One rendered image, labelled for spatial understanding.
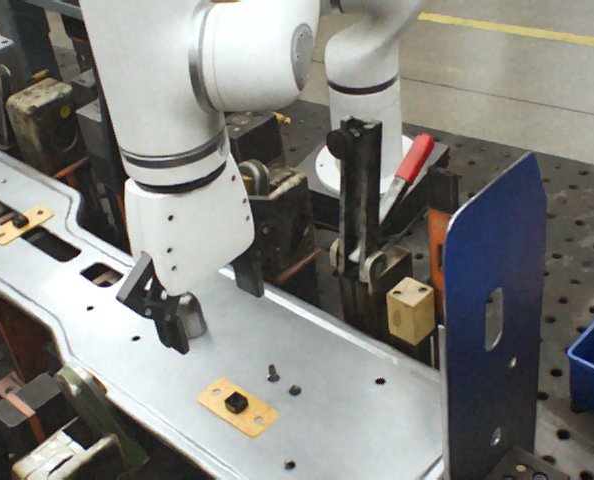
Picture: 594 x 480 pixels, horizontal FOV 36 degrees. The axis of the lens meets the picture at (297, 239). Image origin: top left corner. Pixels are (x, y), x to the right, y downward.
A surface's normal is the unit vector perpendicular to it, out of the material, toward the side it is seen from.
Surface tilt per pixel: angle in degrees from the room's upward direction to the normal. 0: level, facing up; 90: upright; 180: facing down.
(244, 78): 87
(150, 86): 89
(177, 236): 89
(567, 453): 0
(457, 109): 0
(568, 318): 0
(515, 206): 90
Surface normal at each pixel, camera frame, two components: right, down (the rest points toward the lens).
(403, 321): -0.68, 0.50
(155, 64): -0.08, 0.55
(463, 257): 0.73, 0.33
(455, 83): -0.12, -0.80
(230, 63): -0.26, 0.26
